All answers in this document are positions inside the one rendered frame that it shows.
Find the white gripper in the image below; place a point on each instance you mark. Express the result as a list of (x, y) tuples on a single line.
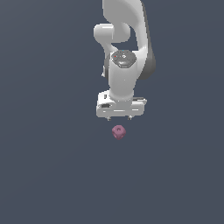
[(121, 108)]

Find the small pink cube with hole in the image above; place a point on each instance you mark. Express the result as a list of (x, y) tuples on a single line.
[(118, 132)]

